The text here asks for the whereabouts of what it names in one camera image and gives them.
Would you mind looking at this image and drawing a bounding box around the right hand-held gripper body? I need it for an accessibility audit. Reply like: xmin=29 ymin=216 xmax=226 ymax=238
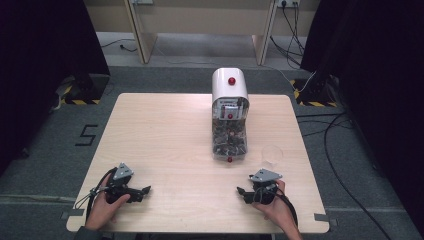
xmin=248 ymin=168 xmax=284 ymax=206

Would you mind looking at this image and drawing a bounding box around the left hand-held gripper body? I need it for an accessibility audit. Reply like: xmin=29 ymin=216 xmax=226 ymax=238
xmin=105 ymin=162 xmax=138 ymax=205

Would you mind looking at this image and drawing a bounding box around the person's right hand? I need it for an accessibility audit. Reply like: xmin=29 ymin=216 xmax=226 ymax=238
xmin=252 ymin=179 xmax=300 ymax=234

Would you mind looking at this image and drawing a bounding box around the person's left hand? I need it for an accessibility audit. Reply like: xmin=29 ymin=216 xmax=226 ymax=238
xmin=84 ymin=173 xmax=131 ymax=232

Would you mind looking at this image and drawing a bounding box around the clear plastic cup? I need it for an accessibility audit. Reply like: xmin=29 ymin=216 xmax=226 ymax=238
xmin=260 ymin=144 xmax=285 ymax=168

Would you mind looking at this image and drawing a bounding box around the white dispenser with red knobs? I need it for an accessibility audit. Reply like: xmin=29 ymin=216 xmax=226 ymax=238
xmin=211 ymin=67 xmax=251 ymax=164

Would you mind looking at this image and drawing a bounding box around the black stand base striped tape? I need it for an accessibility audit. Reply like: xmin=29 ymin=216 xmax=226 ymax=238
xmin=53 ymin=73 xmax=111 ymax=106
xmin=289 ymin=77 xmax=338 ymax=108

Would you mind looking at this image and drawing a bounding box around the dark curtain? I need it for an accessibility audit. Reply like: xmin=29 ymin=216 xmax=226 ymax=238
xmin=299 ymin=0 xmax=424 ymax=231
xmin=0 ymin=0 xmax=111 ymax=178

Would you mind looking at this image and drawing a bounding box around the white power strip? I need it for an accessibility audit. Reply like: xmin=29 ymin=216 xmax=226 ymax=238
xmin=276 ymin=0 xmax=301 ymax=9

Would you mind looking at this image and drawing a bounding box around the right hand-held gripper cable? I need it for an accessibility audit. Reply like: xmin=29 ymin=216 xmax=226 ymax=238
xmin=275 ymin=188 xmax=300 ymax=228

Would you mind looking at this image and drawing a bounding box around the hand-held gripper cable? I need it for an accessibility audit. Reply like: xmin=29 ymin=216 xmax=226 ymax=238
xmin=275 ymin=188 xmax=300 ymax=228
xmin=73 ymin=166 xmax=118 ymax=222

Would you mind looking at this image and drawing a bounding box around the left hand-held gripper cable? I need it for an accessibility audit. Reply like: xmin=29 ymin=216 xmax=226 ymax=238
xmin=73 ymin=166 xmax=118 ymax=222

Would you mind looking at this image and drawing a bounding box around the white floor cable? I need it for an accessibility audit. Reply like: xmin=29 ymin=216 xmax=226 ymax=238
xmin=263 ymin=64 xmax=318 ymax=94

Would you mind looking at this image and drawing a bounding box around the black floor cable with plug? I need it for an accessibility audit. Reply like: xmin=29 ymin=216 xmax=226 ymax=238
xmin=100 ymin=38 xmax=138 ymax=54

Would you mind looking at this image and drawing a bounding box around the black floor cable bundle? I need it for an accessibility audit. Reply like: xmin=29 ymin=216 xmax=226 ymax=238
xmin=269 ymin=1 xmax=306 ymax=69

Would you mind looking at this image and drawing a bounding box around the beige wooden desk frame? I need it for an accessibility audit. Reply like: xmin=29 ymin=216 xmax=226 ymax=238
xmin=83 ymin=0 xmax=322 ymax=67

